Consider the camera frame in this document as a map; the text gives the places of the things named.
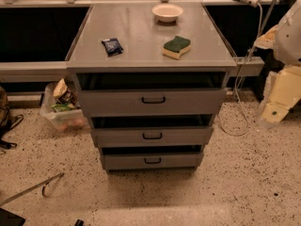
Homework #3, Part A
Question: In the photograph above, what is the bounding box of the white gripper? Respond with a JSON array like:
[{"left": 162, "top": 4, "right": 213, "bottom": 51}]
[{"left": 254, "top": 0, "right": 301, "bottom": 128}]

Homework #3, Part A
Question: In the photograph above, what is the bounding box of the grey top drawer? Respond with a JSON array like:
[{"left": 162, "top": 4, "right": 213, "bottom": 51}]
[{"left": 78, "top": 89, "right": 226, "bottom": 117}]

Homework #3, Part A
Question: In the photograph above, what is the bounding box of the grey drawer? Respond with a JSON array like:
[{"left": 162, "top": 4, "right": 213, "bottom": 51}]
[
  {"left": 101, "top": 153, "right": 203, "bottom": 170},
  {"left": 91, "top": 126, "right": 213, "bottom": 148},
  {"left": 78, "top": 89, "right": 226, "bottom": 117}
]

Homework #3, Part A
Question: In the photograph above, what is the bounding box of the grey drawer cabinet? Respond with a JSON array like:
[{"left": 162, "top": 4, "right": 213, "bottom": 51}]
[{"left": 65, "top": 2, "right": 238, "bottom": 174}]

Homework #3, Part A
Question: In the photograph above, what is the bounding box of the grey middle drawer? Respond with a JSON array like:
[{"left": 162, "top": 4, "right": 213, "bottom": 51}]
[{"left": 91, "top": 126, "right": 213, "bottom": 148}]

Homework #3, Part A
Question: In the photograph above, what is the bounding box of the grey bottom drawer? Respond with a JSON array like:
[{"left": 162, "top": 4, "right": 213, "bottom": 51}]
[{"left": 101, "top": 153, "right": 203, "bottom": 170}]

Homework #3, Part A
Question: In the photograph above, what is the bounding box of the green yellow sponge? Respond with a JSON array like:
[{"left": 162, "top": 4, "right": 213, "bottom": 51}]
[{"left": 163, "top": 36, "right": 191, "bottom": 60}]

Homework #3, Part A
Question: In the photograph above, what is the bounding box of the white bowl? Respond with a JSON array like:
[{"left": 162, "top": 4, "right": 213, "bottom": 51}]
[{"left": 151, "top": 4, "right": 183, "bottom": 23}]

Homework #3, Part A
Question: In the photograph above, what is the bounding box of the dark blue snack packet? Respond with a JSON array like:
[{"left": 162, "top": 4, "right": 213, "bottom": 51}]
[{"left": 102, "top": 38, "right": 123, "bottom": 57}]

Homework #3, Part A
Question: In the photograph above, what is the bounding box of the snack bag in bin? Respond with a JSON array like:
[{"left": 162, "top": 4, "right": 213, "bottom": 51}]
[{"left": 53, "top": 79, "right": 76, "bottom": 105}]

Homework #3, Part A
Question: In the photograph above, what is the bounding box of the clear plastic bin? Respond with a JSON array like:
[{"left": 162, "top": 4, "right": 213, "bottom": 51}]
[{"left": 40, "top": 83, "right": 88, "bottom": 131}]

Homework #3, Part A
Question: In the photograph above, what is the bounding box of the metal rod on floor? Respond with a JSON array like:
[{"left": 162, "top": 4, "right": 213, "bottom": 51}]
[{"left": 0, "top": 172, "right": 65, "bottom": 207}]

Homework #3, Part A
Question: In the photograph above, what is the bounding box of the dark backpack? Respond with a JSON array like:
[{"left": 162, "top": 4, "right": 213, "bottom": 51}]
[{"left": 0, "top": 87, "right": 24, "bottom": 154}]

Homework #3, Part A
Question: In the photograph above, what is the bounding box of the black object bottom left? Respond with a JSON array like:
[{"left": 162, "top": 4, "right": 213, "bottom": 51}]
[{"left": 0, "top": 208, "right": 25, "bottom": 226}]

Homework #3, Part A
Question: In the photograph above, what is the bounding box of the grey side rail bracket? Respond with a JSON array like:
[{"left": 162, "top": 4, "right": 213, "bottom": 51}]
[{"left": 230, "top": 56, "right": 264, "bottom": 77}]

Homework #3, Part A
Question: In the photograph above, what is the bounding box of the white cable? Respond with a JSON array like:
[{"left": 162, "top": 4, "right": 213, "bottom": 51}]
[{"left": 217, "top": 2, "right": 265, "bottom": 137}]

